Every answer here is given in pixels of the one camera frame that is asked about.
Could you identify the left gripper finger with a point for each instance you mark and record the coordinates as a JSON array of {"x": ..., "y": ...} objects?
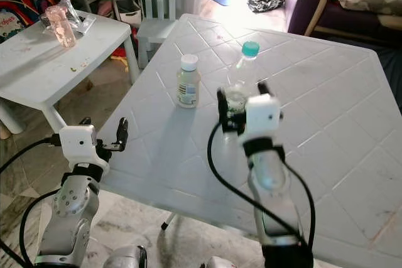
[
  {"x": 85, "y": 121},
  {"x": 122, "y": 133}
]

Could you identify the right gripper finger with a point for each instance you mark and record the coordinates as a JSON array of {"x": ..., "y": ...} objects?
[
  {"x": 264, "y": 89},
  {"x": 222, "y": 105}
]

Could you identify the clear bottle with teal cap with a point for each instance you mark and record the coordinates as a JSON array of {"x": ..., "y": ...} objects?
[{"x": 242, "y": 73}]

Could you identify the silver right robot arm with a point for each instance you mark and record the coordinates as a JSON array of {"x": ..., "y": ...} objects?
[{"x": 270, "y": 180}]

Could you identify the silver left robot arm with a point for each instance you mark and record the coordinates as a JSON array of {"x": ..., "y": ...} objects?
[{"x": 69, "y": 208}]

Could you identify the small bottle with white cap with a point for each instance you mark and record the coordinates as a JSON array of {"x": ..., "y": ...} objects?
[{"x": 188, "y": 86}]

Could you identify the small white wooden table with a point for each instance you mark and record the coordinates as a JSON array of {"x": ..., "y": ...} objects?
[{"x": 50, "y": 67}]

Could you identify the large white plastic table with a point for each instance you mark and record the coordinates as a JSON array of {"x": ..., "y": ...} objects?
[{"x": 333, "y": 111}]

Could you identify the crumpled grey cloth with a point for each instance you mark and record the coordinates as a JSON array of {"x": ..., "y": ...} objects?
[{"x": 265, "y": 3}]

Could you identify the purple sofa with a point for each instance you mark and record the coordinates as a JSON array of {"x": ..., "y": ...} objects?
[{"x": 308, "y": 4}]

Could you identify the clear plastic wrapper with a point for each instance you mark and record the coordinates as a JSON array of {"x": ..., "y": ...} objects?
[{"x": 85, "y": 23}]

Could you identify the grey robot left leg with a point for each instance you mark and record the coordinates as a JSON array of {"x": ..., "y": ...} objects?
[{"x": 125, "y": 258}]

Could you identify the grey robot leg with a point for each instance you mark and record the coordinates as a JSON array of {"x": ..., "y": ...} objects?
[
  {"x": 125, "y": 258},
  {"x": 221, "y": 263}
]

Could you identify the red and blue backpack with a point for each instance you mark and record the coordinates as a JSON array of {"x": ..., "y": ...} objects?
[{"x": 16, "y": 20}]

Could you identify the grey robot right leg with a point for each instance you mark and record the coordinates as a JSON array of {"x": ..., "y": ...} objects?
[{"x": 221, "y": 263}]

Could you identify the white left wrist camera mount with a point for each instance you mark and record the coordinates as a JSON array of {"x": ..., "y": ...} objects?
[{"x": 78, "y": 142}]

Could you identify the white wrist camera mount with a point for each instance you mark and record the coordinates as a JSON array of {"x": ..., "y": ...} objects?
[
  {"x": 78, "y": 142},
  {"x": 264, "y": 117}
]

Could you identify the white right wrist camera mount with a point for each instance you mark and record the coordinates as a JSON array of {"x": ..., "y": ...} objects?
[{"x": 264, "y": 117}]

